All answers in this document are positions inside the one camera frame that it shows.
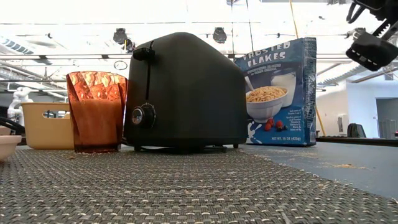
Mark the blue frosted flakes cereal box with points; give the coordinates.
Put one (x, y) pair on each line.
(298, 93)

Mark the black two-slot toaster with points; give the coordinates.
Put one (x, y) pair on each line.
(192, 93)

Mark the beige round plate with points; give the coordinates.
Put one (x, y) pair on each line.
(7, 147)

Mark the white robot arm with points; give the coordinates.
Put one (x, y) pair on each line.
(19, 99)

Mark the dark backpack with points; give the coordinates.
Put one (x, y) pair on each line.
(357, 130)

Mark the grey woven placemat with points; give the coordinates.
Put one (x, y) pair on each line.
(124, 186)

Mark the black table frame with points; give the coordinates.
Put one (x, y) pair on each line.
(357, 141)

